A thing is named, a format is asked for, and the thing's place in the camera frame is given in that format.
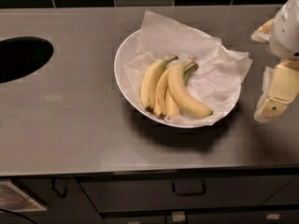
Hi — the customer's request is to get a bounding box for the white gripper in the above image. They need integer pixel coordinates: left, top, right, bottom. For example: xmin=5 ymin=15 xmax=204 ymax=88
xmin=251 ymin=0 xmax=299 ymax=123

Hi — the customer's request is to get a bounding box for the large yellow banana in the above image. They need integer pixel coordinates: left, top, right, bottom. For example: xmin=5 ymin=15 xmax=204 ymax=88
xmin=168 ymin=59 xmax=213 ymax=118

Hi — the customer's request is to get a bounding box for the leftmost yellow banana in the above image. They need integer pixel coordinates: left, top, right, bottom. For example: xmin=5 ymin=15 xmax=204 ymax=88
xmin=139 ymin=56 xmax=178 ymax=112

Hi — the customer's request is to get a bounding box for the white bowl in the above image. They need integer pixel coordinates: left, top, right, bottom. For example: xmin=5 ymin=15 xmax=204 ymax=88
xmin=114 ymin=31 xmax=241 ymax=128

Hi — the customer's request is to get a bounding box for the white paper liner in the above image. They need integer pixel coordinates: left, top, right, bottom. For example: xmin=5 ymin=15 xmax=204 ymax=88
xmin=124 ymin=9 xmax=253 ymax=128

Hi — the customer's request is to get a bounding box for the small white label sticker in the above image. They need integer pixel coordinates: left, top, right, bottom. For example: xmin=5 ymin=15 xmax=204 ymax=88
xmin=266 ymin=214 xmax=280 ymax=220

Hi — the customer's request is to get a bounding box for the grey drawer front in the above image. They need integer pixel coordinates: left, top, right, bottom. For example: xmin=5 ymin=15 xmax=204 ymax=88
xmin=81 ymin=175 xmax=292 ymax=213

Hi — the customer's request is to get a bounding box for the dark round sink hole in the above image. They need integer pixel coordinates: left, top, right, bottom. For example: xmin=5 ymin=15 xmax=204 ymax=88
xmin=0 ymin=36 xmax=54 ymax=83

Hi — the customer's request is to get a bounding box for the printed paper sheet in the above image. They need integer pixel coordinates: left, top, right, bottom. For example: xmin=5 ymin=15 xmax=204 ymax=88
xmin=0 ymin=180 xmax=48 ymax=212

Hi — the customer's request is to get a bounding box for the black drawer handle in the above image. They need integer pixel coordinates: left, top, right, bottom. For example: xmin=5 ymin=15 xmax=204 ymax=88
xmin=171 ymin=180 xmax=206 ymax=197

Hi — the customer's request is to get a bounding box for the black cabinet door handle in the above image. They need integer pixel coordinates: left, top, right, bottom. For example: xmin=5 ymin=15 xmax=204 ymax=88
xmin=50 ymin=178 xmax=68 ymax=200

